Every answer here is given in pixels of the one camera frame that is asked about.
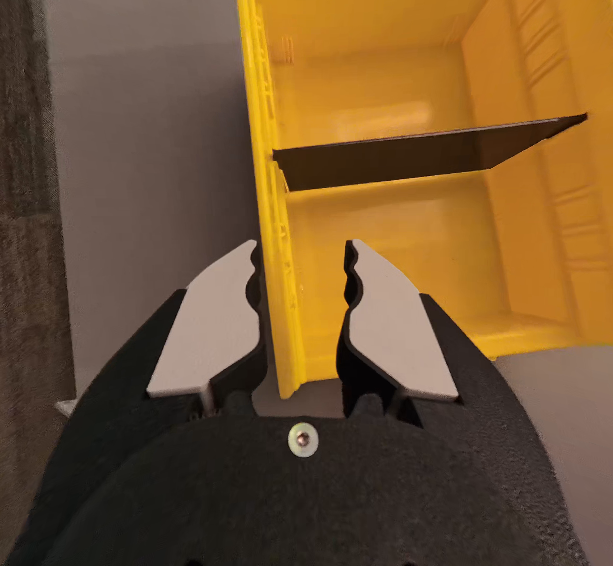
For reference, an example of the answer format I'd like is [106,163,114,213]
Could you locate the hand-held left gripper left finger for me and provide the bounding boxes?
[147,241,267,399]

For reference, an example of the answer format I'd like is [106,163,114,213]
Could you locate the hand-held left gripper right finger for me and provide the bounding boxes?
[337,239,460,404]

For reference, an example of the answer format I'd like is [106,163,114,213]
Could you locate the yellow plastic bin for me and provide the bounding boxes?
[233,0,613,400]

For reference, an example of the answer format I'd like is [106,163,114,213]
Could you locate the dark bin divider panel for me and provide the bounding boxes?
[272,113,589,193]

